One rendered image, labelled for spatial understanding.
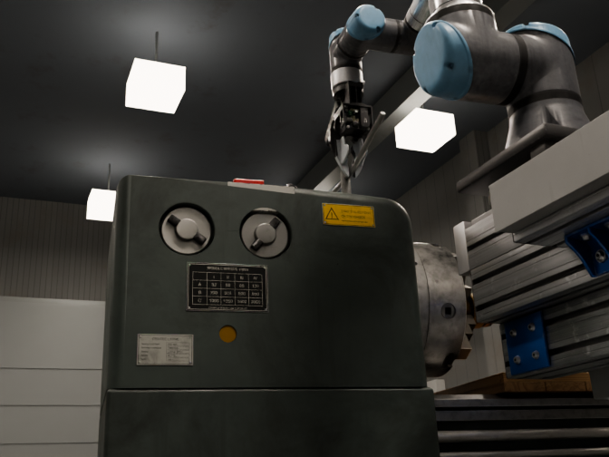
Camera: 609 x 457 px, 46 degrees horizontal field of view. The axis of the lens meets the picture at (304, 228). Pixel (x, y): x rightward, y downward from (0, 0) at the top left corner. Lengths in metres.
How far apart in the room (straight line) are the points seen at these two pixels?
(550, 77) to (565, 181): 0.35
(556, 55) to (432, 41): 0.20
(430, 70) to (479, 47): 0.08
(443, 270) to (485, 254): 0.41
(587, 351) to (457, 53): 0.47
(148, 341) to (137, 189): 0.28
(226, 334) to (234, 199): 0.26
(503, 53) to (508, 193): 0.29
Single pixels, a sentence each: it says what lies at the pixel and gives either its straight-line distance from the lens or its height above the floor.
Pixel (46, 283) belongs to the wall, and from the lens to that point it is 10.07.
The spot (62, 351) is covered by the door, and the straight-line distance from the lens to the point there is 9.84.
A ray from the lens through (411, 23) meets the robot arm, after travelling 1.68.
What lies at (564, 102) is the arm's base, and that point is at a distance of 1.21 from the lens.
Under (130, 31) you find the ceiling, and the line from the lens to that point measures 6.73.
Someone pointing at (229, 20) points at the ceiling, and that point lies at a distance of 6.52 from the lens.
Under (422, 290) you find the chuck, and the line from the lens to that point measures 1.57.
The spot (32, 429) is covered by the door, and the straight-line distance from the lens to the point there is 9.69.
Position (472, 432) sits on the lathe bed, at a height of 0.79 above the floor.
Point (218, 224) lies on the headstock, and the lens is 1.37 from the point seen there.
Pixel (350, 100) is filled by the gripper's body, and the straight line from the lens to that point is 1.65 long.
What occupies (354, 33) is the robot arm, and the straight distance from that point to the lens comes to 1.66.
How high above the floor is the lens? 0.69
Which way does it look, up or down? 20 degrees up
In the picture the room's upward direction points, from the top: 3 degrees counter-clockwise
